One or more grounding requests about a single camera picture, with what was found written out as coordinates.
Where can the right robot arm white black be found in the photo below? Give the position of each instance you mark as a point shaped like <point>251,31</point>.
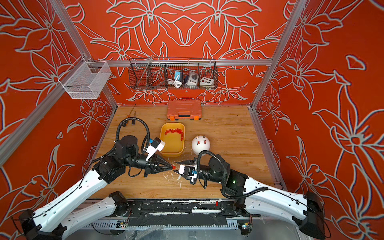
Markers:
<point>305,211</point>

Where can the red sleeves pile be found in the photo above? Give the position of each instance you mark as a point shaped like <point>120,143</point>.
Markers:
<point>175,131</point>

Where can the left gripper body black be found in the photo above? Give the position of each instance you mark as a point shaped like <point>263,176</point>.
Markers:
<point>149,167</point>

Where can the yellow plastic tray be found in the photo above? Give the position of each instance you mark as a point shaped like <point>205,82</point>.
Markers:
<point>174,147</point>

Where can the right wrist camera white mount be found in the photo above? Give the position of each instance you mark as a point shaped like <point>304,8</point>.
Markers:
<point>193,174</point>

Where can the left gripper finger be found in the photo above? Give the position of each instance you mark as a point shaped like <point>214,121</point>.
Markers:
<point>162,169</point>
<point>162,162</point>

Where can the white dome screw fixture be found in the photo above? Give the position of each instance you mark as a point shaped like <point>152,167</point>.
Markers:
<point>198,148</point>

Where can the blue white small box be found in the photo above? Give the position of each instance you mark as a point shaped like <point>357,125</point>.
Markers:
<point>177,76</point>

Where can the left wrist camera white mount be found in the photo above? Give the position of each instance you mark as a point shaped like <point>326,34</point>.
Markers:
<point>154,146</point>

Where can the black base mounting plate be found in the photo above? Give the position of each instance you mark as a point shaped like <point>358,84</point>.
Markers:
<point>177,215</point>

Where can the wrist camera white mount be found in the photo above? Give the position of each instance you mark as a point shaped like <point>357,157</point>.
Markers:
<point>193,174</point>
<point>154,146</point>

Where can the orange tool case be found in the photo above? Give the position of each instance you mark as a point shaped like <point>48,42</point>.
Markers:
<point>184,109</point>

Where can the clear acrylic wall box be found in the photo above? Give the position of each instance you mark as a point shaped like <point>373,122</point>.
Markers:
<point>86,82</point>

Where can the white button box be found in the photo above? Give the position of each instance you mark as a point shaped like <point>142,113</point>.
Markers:
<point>206,82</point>

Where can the orange handled screwdriver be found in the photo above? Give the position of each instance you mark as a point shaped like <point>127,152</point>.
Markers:
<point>130,113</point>

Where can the black wire wall basket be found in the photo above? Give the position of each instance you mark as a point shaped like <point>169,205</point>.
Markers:
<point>158,73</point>

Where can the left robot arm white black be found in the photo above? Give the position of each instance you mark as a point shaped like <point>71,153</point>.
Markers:
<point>58,219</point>

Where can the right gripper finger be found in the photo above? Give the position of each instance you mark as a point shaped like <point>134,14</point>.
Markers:
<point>177,172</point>
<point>187,162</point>

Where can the black handled screwdriver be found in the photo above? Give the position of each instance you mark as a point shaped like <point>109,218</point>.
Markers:
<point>134,121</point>

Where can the white round dial device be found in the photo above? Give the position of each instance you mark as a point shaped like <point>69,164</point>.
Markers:
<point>193,80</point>

